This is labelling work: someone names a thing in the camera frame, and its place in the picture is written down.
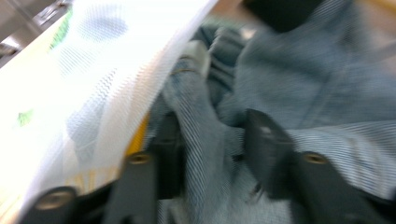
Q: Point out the white leaf-print mesh laundry bag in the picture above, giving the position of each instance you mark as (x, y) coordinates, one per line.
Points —
(87, 93)

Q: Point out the blue denim garment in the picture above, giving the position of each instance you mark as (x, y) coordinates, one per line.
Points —
(280, 93)

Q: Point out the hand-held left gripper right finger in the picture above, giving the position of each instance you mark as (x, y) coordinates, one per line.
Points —
(280, 168)

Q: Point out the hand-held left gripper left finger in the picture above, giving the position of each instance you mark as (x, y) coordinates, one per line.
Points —
(155, 168)

